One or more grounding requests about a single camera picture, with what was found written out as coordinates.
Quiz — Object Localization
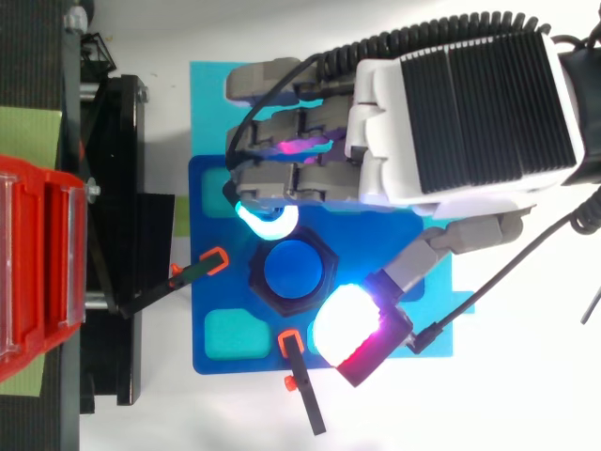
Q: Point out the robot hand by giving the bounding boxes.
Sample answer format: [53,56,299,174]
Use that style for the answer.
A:
[223,30,586,389]

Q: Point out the large black nut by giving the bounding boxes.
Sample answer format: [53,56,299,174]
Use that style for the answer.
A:
[248,225,340,319]

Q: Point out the turquoise plate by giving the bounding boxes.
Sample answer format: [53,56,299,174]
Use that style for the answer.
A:
[189,60,476,361]

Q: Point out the blue plate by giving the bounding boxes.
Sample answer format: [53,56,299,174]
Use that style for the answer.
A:
[188,154,426,377]

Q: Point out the black-and-orange clip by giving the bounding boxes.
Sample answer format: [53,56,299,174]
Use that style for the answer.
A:
[277,329,327,436]
[118,246,230,320]

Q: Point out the black stand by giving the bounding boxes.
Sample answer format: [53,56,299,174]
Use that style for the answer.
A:
[0,0,177,451]

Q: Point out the red bin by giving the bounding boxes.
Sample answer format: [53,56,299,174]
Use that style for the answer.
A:
[0,153,89,384]

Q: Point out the black coiled cable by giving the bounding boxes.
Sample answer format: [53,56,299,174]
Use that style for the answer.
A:
[316,12,601,235]

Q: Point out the thin black cable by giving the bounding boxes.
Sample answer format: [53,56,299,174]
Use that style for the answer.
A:
[406,213,581,354]
[580,285,601,326]
[221,52,325,198]

